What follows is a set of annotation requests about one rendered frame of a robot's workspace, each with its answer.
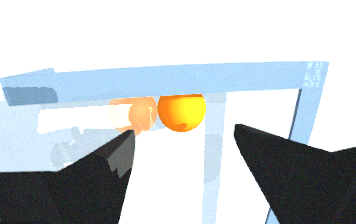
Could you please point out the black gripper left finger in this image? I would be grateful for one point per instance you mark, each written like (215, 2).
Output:
(91, 190)

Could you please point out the clear low walls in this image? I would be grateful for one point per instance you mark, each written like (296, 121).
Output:
(274, 114)

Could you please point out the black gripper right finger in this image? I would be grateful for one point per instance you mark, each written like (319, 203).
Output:
(301, 183)

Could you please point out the light blue l-shaped wall top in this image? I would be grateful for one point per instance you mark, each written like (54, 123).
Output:
(178, 79)

